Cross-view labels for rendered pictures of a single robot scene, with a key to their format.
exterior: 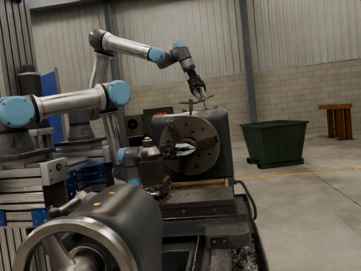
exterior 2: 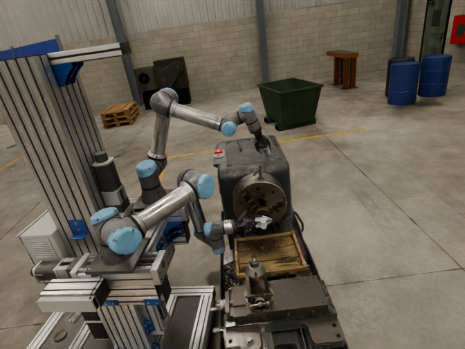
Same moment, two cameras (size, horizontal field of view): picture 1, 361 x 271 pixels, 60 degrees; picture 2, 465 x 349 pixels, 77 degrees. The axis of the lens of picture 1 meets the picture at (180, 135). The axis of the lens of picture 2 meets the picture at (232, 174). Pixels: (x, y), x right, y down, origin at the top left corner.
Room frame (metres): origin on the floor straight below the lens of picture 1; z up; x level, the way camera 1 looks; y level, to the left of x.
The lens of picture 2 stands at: (0.17, 0.25, 2.01)
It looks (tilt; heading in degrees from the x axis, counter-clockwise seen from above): 26 degrees down; 354
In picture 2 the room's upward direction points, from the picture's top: 8 degrees counter-clockwise
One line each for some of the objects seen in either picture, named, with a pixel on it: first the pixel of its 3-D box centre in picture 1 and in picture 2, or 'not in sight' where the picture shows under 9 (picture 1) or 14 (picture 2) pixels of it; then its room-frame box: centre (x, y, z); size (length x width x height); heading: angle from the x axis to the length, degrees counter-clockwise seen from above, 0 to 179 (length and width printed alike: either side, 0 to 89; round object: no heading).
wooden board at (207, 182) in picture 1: (189, 192); (267, 254); (1.41, -0.01, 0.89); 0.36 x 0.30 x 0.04; 82
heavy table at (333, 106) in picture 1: (334, 121); (340, 68); (9.40, -4.69, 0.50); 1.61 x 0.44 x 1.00; 173
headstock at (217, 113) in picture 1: (193, 141); (250, 175); (2.06, -0.08, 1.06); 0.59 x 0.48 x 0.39; 172
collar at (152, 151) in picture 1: (148, 151); (255, 267); (1.08, 0.12, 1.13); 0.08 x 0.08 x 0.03
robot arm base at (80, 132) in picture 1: (80, 130); (152, 190); (1.81, 0.57, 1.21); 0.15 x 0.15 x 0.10
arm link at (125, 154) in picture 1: (130, 155); (214, 228); (1.48, 0.25, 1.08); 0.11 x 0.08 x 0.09; 81
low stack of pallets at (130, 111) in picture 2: not in sight; (121, 114); (9.49, 2.36, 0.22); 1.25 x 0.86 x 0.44; 176
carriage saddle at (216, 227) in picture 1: (175, 222); (279, 316); (1.02, 0.05, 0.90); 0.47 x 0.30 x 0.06; 82
